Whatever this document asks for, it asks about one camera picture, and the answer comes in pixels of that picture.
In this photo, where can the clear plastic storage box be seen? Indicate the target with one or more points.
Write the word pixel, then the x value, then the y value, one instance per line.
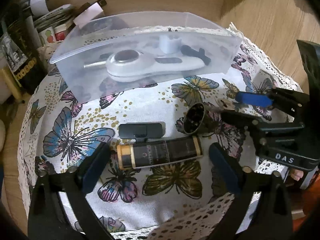
pixel 150 32

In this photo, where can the butterfly print lace tablecloth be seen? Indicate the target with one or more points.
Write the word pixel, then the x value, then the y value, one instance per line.
pixel 155 103

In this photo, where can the thin metal rod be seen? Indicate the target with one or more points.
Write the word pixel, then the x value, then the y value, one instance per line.
pixel 95 64

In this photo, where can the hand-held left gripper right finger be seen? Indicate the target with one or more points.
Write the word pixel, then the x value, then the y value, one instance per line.
pixel 225 167

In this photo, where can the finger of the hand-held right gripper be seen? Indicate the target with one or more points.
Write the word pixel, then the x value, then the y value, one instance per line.
pixel 240 119
pixel 252 99

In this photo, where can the black oval piece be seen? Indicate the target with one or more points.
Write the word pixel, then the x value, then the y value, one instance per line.
pixel 168 60

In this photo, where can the dark cosmetic tube gold cap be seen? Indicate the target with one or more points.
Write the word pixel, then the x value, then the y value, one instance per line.
pixel 160 153

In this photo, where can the flat black rectangular device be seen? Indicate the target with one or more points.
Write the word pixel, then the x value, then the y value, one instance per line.
pixel 142 129

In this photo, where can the black plastic clip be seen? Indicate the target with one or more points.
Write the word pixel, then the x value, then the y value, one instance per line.
pixel 197 53

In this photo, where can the colourful fruit print card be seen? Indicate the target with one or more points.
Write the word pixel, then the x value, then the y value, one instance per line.
pixel 52 35

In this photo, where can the white folded papers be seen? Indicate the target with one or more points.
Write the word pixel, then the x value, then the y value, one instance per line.
pixel 37 3

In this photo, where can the small white plastic cylinder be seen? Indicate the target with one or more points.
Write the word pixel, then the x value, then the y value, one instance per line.
pixel 169 43

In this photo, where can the person's right hand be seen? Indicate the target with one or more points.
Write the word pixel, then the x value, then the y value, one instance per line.
pixel 297 174

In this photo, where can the dark box with gold print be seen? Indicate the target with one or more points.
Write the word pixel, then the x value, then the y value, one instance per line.
pixel 23 55

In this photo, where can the white handheld massager device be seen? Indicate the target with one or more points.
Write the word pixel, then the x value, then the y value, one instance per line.
pixel 140 68

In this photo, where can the yellow box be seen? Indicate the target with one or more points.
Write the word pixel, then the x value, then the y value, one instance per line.
pixel 10 83

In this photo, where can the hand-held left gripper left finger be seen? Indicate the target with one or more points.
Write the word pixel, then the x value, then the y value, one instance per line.
pixel 93 166

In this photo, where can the bundle of greenish papers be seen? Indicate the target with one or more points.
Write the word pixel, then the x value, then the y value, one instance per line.
pixel 53 17

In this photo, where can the small black cup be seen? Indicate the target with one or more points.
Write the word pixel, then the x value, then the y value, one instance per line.
pixel 197 118

